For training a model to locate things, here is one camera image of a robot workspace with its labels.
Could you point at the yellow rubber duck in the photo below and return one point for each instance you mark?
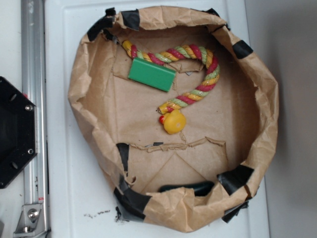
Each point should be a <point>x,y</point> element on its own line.
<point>173,122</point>

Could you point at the brown paper bag bin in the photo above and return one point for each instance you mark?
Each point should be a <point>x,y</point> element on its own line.
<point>226,93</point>

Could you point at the green rectangular block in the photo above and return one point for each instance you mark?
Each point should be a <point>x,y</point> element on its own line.
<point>151,74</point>

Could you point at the dark green object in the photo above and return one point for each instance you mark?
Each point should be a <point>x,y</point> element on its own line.
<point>200,188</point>

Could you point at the white plastic tray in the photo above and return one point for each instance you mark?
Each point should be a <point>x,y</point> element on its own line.
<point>82,204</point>

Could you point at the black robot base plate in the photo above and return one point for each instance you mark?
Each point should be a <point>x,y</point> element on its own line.
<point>17,132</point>

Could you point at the aluminium extrusion rail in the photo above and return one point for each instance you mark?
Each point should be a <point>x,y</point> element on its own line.
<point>35,220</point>

